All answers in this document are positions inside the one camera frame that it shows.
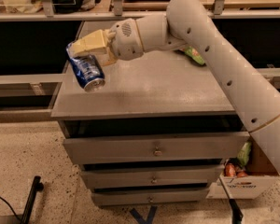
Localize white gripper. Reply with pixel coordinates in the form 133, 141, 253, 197
69, 19, 144, 66

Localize blue pepsi can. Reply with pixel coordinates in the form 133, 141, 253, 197
66, 44, 105, 92

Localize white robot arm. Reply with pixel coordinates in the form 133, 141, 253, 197
67, 0, 280, 174

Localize grey metal railing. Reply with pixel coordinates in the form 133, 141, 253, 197
0, 0, 280, 21

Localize grey drawer cabinet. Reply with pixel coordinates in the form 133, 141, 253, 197
50, 18, 257, 207

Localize top grey drawer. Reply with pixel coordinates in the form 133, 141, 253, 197
63, 132, 249, 164

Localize grey drawer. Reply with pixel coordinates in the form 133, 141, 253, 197
81, 164, 223, 189
91, 188, 209, 206
63, 132, 249, 164

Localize black bar on floor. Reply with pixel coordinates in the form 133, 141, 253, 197
21, 175, 44, 224

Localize middle grey drawer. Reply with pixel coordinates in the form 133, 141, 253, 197
81, 164, 223, 189

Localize bottom grey drawer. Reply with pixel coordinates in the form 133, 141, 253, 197
91, 188, 209, 206

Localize orange snack packs in box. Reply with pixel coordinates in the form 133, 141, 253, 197
224, 163, 247, 178

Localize green snack bag in box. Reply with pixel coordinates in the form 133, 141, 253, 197
237, 141, 252, 167

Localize cardboard box with snacks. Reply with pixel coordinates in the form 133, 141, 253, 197
220, 138, 279, 199

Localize black cable on floor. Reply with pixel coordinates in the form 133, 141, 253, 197
0, 187, 22, 222

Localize black tool handle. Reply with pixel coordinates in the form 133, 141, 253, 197
219, 176, 244, 224

